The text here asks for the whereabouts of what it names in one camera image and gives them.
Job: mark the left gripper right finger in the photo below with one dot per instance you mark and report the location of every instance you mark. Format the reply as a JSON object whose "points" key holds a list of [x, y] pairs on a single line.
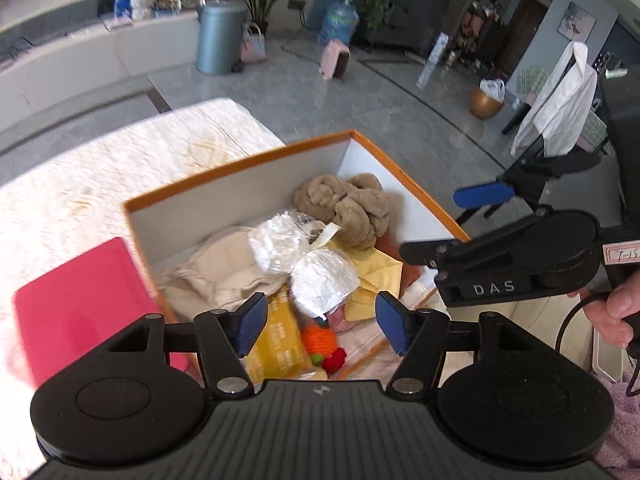
{"points": [[422, 337]]}

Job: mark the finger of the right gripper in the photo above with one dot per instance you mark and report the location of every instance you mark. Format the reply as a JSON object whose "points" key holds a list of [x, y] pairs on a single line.
{"points": [[481, 195]]}

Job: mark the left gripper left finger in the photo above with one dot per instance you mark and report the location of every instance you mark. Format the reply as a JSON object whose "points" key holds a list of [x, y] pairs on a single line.
{"points": [[220, 340]]}

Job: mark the silver yellow snack packet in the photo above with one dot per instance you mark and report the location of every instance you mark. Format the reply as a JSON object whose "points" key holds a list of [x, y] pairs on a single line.
{"points": [[279, 351]]}

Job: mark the cream canvas bag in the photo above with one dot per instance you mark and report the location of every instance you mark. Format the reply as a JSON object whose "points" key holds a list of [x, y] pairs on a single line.
{"points": [[220, 275]]}

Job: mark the pink white crochet pouch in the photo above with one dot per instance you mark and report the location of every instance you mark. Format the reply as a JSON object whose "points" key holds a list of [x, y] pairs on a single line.
{"points": [[351, 314]]}

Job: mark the orange crochet carrot toy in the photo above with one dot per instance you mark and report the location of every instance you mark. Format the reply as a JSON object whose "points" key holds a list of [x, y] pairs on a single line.
{"points": [[321, 346]]}

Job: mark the white tissue bundle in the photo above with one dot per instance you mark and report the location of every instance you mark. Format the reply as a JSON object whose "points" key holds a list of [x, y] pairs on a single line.
{"points": [[297, 245]]}

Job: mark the brown plush towel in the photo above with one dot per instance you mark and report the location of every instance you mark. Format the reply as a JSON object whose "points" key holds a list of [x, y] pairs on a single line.
{"points": [[359, 205]]}

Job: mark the person right hand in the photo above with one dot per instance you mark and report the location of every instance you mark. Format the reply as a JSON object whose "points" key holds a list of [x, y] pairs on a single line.
{"points": [[608, 316]]}

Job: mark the gold round vase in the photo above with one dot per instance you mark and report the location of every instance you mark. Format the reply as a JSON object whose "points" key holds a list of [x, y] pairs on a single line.
{"points": [[483, 106]]}

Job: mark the orange cardboard box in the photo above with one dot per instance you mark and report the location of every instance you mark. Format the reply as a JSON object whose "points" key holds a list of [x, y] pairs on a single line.
{"points": [[171, 223]]}

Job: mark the white shirt on chair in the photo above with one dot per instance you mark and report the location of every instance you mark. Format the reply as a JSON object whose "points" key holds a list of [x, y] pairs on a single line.
{"points": [[562, 105]]}

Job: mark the red lidded storage box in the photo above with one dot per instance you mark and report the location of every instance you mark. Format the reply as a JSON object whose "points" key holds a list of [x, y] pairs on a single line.
{"points": [[73, 308]]}

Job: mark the lace tablecloth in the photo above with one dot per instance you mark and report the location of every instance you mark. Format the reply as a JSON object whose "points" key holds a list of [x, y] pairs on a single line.
{"points": [[73, 202]]}

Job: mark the pink space heater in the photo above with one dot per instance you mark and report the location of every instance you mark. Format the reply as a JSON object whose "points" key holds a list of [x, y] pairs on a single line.
{"points": [[334, 60]]}

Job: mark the dark cabinet with plants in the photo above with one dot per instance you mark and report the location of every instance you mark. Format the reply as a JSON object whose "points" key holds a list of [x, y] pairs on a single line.
{"points": [[407, 24]]}

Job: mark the blue water jug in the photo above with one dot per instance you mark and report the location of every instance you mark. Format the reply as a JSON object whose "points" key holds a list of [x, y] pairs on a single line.
{"points": [[339, 23]]}

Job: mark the pastel woven handbag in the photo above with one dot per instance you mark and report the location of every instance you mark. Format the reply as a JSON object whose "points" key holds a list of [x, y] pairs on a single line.
{"points": [[253, 45]]}

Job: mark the blue metal trash bin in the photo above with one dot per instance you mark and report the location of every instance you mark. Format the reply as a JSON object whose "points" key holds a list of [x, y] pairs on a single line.
{"points": [[220, 36]]}

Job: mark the white marble tv console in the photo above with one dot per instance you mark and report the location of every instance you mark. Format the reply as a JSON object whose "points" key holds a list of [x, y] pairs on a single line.
{"points": [[91, 59]]}

